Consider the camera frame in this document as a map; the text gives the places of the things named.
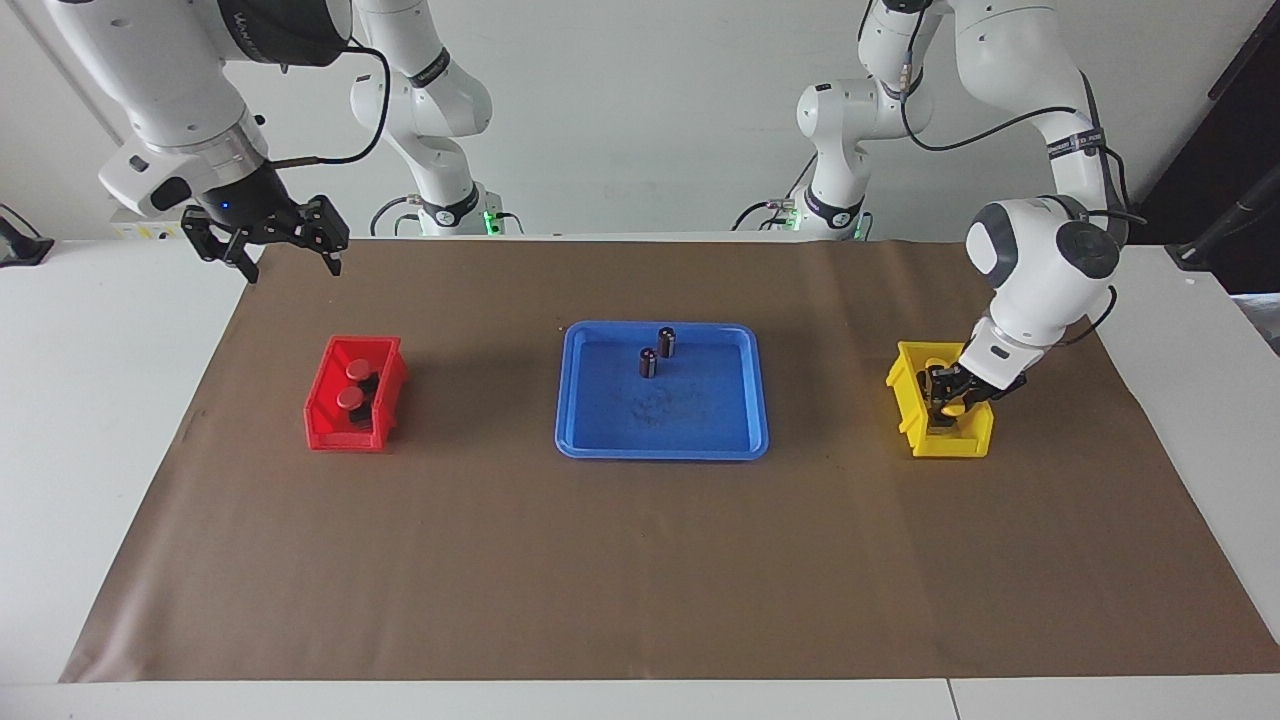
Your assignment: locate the red plastic bin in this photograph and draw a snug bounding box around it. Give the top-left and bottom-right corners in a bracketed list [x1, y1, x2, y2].
[303, 335, 409, 453]

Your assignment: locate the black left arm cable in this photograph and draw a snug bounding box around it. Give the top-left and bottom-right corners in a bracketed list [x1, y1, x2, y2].
[860, 0, 1149, 346]

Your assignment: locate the black base cable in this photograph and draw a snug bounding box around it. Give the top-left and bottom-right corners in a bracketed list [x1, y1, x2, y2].
[732, 160, 816, 233]
[370, 197, 524, 237]

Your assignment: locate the black backdrop panel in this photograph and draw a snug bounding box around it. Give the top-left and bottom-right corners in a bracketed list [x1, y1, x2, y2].
[1140, 0, 1280, 296]

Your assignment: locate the black device at table edge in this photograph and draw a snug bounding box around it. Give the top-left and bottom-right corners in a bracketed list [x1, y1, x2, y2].
[0, 205, 56, 268]

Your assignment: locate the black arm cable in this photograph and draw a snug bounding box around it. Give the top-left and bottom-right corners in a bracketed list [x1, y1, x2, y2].
[270, 40, 391, 168]
[860, 0, 1149, 346]

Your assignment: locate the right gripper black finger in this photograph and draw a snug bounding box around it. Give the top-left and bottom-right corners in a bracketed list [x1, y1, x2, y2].
[182, 205, 261, 284]
[300, 195, 350, 278]

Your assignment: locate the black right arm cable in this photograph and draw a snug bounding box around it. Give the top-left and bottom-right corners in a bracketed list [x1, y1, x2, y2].
[270, 40, 391, 168]

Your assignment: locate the yellow plastic bin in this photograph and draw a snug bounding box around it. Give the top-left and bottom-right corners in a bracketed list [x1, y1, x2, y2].
[885, 341, 996, 459]

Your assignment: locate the white wall socket box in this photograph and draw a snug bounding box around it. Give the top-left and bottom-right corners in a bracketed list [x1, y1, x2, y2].
[110, 208, 186, 241]

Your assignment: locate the blue plastic tray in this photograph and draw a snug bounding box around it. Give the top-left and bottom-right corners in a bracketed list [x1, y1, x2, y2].
[555, 320, 771, 461]

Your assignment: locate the black stand pole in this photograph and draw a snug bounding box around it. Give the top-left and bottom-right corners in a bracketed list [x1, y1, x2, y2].
[1165, 165, 1280, 271]

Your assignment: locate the black right base cable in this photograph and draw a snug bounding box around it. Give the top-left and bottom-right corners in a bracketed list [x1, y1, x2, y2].
[370, 197, 524, 237]

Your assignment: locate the black left base cable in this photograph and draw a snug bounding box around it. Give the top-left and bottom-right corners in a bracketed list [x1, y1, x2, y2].
[732, 160, 816, 233]

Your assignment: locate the brown paper table mat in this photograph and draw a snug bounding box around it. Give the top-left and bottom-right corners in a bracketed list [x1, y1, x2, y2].
[60, 238, 1280, 684]

